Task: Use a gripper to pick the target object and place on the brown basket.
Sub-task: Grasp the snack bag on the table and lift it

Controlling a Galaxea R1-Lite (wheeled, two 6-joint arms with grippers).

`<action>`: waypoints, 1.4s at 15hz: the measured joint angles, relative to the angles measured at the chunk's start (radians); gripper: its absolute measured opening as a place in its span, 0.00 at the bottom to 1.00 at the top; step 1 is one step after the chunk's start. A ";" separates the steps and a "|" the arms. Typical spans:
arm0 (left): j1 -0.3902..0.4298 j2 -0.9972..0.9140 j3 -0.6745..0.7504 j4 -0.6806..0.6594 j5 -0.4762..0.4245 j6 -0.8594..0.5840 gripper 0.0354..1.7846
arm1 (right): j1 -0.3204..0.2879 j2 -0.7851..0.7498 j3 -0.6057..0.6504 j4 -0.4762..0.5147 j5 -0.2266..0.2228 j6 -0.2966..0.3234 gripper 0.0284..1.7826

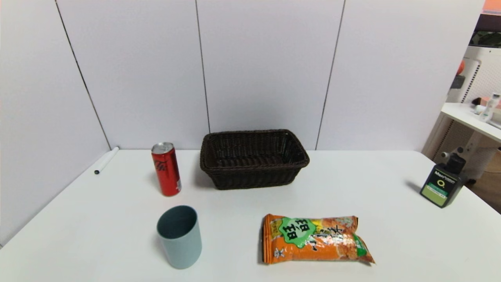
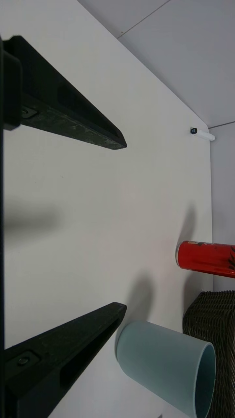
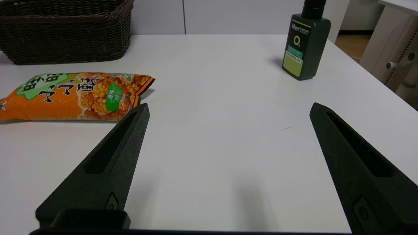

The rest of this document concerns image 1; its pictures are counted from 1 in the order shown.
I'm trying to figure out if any white marker pen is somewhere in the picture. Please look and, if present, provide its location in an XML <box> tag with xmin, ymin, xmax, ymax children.
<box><xmin>94</xmin><ymin>147</ymin><xmax>119</xmax><ymax>175</ymax></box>

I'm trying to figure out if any dark monitor screen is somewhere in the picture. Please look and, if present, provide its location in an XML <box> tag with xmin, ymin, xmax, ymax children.
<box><xmin>469</xmin><ymin>14</ymin><xmax>501</xmax><ymax>49</ymax></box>

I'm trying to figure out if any grey-blue plastic cup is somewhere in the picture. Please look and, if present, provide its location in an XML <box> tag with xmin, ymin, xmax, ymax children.
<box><xmin>157</xmin><ymin>205</ymin><xmax>202</xmax><ymax>269</ymax></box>

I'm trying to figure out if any small white bottle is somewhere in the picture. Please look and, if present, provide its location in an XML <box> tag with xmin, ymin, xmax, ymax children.
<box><xmin>479</xmin><ymin>93</ymin><xmax>501</xmax><ymax>122</ymax></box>

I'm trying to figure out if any white side table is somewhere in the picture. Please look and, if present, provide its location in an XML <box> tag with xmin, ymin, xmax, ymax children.
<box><xmin>423</xmin><ymin>103</ymin><xmax>501</xmax><ymax>181</ymax></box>

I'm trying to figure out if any white pegboard panel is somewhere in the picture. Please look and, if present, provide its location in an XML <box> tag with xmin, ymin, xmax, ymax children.
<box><xmin>446</xmin><ymin>46</ymin><xmax>501</xmax><ymax>105</ymax></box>

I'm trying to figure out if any orange snack bag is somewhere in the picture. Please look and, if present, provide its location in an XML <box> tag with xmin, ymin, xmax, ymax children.
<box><xmin>261</xmin><ymin>214</ymin><xmax>375</xmax><ymax>265</ymax></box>

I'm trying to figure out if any dark bottle with green label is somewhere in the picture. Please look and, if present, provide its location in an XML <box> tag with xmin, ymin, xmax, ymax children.
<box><xmin>420</xmin><ymin>153</ymin><xmax>467</xmax><ymax>208</ymax></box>

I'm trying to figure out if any red soda can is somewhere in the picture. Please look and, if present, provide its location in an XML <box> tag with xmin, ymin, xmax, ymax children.
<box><xmin>151</xmin><ymin>142</ymin><xmax>182</xmax><ymax>197</ymax></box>

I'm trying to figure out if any dark brown wicker basket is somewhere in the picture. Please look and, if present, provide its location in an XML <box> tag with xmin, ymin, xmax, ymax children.
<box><xmin>200</xmin><ymin>129</ymin><xmax>310</xmax><ymax>190</ymax></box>

